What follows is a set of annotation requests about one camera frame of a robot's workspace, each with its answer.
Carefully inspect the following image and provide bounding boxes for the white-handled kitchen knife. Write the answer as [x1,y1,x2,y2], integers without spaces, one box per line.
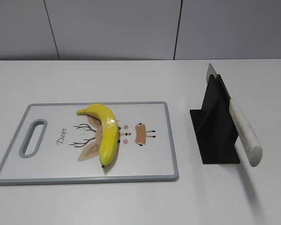
[206,64,263,167]

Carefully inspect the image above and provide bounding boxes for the white grey-rimmed cutting board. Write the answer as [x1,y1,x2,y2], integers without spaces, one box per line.
[0,101,179,185]

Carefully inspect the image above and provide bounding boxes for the black knife stand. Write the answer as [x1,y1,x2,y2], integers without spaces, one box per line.
[190,75,240,164]

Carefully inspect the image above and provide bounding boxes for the yellow plastic banana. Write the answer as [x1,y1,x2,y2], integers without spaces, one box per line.
[76,104,119,168]

